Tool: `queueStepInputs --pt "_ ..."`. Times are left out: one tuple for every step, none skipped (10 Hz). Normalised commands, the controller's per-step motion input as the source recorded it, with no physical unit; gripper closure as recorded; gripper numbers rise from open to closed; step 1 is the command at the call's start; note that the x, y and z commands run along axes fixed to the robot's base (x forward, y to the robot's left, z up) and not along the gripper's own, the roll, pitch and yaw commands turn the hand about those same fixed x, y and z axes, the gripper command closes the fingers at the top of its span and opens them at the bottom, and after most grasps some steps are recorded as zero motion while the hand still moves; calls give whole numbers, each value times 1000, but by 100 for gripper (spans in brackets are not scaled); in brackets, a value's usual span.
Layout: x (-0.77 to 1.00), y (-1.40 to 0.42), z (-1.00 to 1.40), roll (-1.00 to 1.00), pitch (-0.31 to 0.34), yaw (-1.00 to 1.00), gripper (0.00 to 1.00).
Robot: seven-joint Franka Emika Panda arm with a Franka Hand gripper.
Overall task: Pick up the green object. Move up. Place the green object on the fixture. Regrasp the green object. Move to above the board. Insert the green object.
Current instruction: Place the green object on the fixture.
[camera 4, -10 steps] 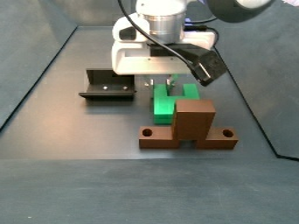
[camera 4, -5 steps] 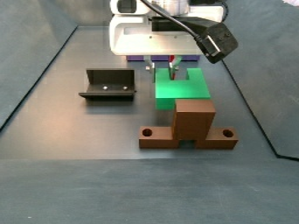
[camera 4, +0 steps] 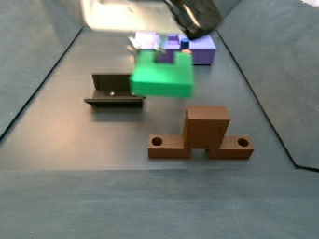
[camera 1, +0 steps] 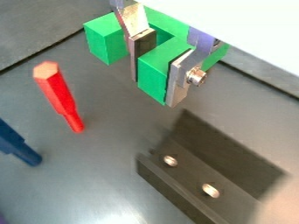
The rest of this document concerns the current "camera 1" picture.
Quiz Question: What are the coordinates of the red peg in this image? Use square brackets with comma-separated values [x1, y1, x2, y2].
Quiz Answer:
[32, 61, 84, 133]

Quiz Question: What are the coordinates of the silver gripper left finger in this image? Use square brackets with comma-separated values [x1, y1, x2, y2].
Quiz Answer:
[109, 0, 156, 81]

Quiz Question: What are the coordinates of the green U-shaped block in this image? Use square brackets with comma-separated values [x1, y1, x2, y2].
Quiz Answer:
[82, 6, 229, 105]

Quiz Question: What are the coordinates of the dark grey fixture block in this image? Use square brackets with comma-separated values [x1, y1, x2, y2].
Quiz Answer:
[136, 110, 285, 224]

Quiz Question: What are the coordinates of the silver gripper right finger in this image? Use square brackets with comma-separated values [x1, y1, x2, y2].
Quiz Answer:
[165, 27, 223, 108]

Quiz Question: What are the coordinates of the blue peg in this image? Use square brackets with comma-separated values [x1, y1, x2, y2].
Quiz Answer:
[0, 118, 42, 166]

